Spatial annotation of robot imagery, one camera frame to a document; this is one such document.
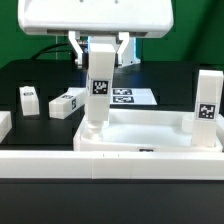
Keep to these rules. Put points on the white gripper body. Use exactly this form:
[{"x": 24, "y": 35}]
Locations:
[{"x": 140, "y": 18}]

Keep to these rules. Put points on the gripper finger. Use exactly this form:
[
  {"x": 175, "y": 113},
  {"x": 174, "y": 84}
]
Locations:
[
  {"x": 79, "y": 48},
  {"x": 122, "y": 40}
]

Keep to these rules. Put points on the white desk tabletop tray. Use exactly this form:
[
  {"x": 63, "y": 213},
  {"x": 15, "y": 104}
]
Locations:
[{"x": 142, "y": 130}]

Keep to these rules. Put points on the white left fence block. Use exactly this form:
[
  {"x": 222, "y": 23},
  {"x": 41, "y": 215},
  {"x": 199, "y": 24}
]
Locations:
[{"x": 5, "y": 124}]

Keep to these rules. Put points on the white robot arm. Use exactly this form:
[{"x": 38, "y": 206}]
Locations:
[{"x": 128, "y": 50}]

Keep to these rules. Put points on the fiducial marker sheet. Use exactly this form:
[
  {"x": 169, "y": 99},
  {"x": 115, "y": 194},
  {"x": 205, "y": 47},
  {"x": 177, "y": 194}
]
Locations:
[{"x": 123, "y": 96}]

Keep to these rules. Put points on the white front fence bar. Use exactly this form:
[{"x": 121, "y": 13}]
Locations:
[{"x": 111, "y": 165}]

